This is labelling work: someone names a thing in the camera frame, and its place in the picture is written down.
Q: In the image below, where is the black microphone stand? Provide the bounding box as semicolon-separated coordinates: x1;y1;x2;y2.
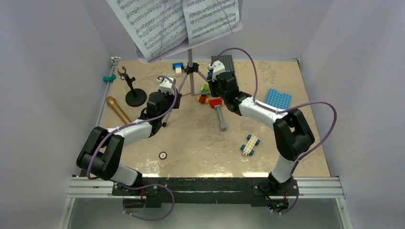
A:
117;66;147;107

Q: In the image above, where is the gold microphone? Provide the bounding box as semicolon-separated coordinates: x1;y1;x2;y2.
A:
105;96;131;124

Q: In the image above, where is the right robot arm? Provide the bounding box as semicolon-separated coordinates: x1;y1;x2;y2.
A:
207;72;315;194

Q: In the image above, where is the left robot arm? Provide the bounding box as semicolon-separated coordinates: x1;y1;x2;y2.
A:
76;91;182;195

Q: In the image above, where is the green yellow lego brick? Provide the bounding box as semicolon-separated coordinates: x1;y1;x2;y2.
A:
201;84;210;94

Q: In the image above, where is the red and grey lego hammer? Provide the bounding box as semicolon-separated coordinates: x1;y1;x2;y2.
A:
209;98;227;131

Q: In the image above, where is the dark grey lego baseplate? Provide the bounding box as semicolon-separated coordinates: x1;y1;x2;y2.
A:
211;55;235;73

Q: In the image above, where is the red yellow lego piece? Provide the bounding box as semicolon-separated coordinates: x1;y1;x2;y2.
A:
197;94;210;104

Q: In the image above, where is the blue and white lego brick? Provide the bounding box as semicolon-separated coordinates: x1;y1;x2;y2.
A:
172;62;184;75

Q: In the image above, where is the light blue lego baseplate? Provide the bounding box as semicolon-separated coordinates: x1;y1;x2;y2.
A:
264;88;292;110

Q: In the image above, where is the white blue lego car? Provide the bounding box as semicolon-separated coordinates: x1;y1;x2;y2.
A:
240;135;260;156

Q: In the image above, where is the right sheet music page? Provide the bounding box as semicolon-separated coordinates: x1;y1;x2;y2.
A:
182;0;240;46

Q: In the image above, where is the sheet music page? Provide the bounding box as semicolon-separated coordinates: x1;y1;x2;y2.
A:
107;0;188;61
182;0;240;46

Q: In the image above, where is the left sheet music page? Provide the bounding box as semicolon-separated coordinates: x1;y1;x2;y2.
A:
107;0;188;61

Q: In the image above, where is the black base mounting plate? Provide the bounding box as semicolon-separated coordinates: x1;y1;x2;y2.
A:
112;177;298;210

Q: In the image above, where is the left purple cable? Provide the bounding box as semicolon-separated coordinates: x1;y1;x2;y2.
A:
86;75;180;181

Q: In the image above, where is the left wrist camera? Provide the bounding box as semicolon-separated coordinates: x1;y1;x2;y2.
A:
158;78;174;95

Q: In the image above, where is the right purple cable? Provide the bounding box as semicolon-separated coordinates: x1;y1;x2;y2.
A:
212;47;338;177

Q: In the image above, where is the teal clamp on rail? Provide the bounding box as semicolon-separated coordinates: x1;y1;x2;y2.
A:
103;73;117;83

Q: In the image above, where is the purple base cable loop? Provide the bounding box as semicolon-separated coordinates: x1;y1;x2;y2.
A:
122;183;175;222

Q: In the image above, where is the aluminium frame rail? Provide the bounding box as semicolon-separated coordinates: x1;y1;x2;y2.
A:
57;57;121;229

